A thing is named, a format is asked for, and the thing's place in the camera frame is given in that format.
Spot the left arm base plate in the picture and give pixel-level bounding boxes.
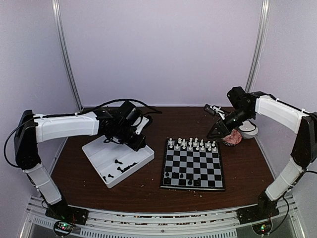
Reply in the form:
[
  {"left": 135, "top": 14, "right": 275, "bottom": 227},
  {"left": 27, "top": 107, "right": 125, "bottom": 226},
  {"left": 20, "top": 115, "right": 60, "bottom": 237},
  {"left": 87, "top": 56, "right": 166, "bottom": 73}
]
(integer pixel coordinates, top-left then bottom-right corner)
[{"left": 45, "top": 204, "right": 89, "bottom": 225}]

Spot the black chess piece king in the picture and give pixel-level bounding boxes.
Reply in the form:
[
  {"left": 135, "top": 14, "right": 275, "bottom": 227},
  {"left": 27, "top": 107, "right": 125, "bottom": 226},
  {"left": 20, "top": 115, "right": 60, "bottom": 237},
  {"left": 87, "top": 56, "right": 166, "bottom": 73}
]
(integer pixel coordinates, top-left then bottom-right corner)
[{"left": 194, "top": 178, "right": 201, "bottom": 186}]

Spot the left aluminium corner post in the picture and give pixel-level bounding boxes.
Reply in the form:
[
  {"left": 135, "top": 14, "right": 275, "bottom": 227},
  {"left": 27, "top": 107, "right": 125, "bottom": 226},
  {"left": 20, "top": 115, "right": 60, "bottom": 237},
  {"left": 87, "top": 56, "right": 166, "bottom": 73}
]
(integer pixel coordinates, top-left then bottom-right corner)
[{"left": 52, "top": 0, "right": 83, "bottom": 110}]

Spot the right aluminium corner post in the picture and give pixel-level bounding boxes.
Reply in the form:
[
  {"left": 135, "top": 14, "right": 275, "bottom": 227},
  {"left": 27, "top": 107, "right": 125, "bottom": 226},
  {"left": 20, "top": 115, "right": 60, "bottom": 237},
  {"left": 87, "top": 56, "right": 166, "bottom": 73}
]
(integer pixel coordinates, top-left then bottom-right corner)
[{"left": 245, "top": 0, "right": 271, "bottom": 93}]

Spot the red patterned small dish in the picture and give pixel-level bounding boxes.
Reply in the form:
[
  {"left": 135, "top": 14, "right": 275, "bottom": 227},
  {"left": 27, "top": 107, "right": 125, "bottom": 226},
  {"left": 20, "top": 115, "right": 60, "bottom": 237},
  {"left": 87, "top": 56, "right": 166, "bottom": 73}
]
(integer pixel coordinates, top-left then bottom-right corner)
[{"left": 222, "top": 129, "right": 242, "bottom": 147}]

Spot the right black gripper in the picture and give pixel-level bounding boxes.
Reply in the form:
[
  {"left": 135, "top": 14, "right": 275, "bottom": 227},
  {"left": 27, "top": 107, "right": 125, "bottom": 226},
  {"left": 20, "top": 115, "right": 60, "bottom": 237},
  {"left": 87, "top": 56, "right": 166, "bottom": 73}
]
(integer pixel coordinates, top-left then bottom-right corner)
[{"left": 207, "top": 107, "right": 253, "bottom": 139}]

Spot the white ceramic bowl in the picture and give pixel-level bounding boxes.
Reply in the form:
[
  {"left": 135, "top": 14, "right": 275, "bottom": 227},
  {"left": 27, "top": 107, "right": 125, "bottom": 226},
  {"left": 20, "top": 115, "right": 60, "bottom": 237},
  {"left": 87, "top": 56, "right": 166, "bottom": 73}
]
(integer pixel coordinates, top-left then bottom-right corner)
[{"left": 238, "top": 120, "right": 258, "bottom": 139}]

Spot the white chess pieces row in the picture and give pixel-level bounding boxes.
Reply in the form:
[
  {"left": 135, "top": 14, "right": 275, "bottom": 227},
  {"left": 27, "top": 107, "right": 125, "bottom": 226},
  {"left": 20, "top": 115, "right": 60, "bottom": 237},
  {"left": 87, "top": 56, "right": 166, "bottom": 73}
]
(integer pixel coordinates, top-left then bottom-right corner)
[{"left": 166, "top": 137, "right": 219, "bottom": 153}]

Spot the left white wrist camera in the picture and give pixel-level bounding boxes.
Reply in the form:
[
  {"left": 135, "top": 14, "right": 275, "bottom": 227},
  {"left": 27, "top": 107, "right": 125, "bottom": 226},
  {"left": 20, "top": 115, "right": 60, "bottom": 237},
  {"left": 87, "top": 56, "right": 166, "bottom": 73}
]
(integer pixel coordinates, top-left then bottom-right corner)
[{"left": 132, "top": 116, "right": 152, "bottom": 135}]

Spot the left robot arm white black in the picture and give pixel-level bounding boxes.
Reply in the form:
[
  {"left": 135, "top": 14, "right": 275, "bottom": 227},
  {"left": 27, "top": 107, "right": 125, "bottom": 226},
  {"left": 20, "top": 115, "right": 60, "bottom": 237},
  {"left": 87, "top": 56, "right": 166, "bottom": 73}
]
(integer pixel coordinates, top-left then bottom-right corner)
[{"left": 9, "top": 99, "right": 152, "bottom": 220}]

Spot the black white chess board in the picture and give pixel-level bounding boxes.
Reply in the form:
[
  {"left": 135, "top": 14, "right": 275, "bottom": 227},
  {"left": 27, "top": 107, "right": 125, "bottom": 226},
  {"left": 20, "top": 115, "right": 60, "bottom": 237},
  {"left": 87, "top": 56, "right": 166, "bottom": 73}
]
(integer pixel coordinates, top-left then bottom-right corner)
[{"left": 160, "top": 139, "right": 225, "bottom": 191}]

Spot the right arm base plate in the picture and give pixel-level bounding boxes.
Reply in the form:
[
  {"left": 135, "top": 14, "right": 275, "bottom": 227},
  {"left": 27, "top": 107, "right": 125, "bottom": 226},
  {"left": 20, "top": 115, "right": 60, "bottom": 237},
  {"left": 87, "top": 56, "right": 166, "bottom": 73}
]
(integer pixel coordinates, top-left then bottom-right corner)
[{"left": 236, "top": 205, "right": 279, "bottom": 225}]

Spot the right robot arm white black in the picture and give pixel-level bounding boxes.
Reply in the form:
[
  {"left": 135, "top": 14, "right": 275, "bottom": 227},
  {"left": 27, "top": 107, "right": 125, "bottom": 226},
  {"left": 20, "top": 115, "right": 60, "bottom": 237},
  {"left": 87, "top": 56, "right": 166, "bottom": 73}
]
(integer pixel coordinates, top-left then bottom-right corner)
[{"left": 204, "top": 86, "right": 317, "bottom": 219}]

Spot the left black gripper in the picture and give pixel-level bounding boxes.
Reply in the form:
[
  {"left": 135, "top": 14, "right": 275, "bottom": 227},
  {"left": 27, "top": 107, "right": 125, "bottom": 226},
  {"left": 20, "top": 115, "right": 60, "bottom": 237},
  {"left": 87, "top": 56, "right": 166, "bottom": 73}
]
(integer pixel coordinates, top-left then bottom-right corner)
[{"left": 115, "top": 123, "right": 147, "bottom": 152}]

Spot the black rook board corner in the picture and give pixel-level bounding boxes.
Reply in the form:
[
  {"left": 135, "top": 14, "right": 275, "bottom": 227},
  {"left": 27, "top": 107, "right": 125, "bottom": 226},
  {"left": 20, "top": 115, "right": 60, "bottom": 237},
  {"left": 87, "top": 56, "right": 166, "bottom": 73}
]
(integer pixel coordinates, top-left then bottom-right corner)
[{"left": 164, "top": 178, "right": 171, "bottom": 184}]

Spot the white plastic tray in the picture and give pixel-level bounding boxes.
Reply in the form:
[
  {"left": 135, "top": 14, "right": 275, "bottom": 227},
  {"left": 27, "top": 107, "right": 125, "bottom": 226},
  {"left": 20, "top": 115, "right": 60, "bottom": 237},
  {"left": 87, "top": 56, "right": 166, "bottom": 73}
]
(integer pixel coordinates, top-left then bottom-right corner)
[{"left": 82, "top": 137, "right": 155, "bottom": 188}]

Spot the aluminium corner post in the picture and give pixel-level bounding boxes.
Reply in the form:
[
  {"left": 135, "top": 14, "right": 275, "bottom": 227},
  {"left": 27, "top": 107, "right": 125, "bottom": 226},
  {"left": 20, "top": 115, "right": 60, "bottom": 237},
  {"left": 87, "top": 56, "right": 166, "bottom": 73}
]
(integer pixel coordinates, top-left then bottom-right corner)
[
  {"left": 245, "top": 0, "right": 271, "bottom": 93},
  {"left": 52, "top": 0, "right": 83, "bottom": 110}
]

